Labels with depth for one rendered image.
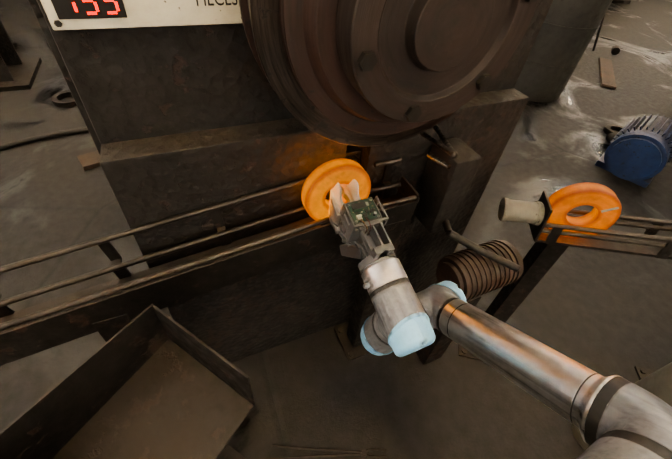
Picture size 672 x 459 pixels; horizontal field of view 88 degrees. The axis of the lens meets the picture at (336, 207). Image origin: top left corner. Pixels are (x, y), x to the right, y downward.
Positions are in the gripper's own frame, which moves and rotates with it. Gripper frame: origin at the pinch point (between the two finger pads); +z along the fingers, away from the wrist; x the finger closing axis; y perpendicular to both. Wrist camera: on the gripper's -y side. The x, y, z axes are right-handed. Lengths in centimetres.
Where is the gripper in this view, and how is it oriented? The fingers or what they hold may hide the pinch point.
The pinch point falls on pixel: (337, 185)
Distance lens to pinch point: 74.6
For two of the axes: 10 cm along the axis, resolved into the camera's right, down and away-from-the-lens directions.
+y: 1.7, -5.3, -8.3
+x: -9.2, 2.2, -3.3
